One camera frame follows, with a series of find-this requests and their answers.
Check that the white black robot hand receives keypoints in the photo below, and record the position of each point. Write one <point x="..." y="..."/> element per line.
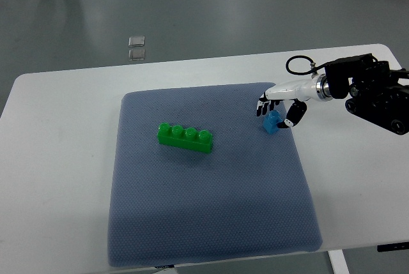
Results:
<point x="300" y="91"/>

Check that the small blue block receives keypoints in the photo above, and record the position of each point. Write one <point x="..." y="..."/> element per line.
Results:
<point x="271" y="121"/>

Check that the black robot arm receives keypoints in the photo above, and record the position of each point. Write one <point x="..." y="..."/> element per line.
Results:
<point x="376" y="94"/>

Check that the long green block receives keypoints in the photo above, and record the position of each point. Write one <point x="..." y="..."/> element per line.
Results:
<point x="185" y="138"/>

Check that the blue grey foam mat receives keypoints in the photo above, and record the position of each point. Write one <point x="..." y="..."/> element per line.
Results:
<point x="249" y="197"/>

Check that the white table leg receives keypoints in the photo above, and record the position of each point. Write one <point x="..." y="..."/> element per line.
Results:
<point x="338" y="262"/>

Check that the black table control panel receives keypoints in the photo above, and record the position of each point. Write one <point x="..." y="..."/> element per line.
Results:
<point x="391" y="247"/>

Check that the upper metal floor plate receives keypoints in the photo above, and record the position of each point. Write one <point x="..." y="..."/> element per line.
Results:
<point x="136" y="41"/>

